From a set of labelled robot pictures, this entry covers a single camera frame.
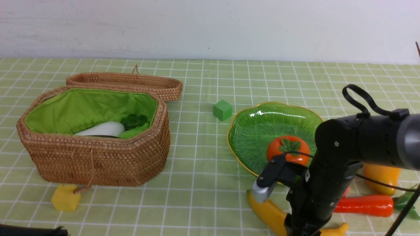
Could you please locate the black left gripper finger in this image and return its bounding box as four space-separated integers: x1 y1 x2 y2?
0 225 69 236

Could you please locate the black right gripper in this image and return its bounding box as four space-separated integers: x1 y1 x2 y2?
284 164 362 236

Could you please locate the yellow toy banana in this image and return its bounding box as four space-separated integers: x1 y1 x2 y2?
246 190 349 236

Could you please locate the orange toy carrot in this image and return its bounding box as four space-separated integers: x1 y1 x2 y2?
334 187 414 218

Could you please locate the orange toy persimmon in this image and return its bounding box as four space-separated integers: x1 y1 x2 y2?
266 135 310 166

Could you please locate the white toy radish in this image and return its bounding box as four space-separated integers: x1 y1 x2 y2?
74 113 150 137

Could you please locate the green toy bitter gourd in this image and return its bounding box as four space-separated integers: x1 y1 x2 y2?
119 122 150 139

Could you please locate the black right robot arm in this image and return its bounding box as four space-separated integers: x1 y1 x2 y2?
283 114 419 236

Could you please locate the yellow foam cube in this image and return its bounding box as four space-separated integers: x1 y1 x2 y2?
51 184 81 212

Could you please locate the yellow orange toy mango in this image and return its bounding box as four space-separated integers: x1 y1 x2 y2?
363 163 401 196

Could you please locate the woven rattan basket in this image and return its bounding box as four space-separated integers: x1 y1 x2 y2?
16 85 171 186

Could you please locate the green glass leaf plate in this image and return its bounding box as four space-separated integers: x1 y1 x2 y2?
227 102 323 176

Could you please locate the green foam cube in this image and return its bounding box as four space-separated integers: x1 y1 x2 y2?
213 100 233 121

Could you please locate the green fabric basket liner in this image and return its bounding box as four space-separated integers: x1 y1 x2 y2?
24 88 158 135

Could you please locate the woven rattan basket lid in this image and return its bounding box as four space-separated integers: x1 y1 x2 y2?
66 66 183 101

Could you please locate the right black grey wrist camera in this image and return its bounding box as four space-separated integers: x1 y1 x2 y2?
251 152 308 204

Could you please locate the right camera cable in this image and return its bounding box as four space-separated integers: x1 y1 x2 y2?
282 84 420 194

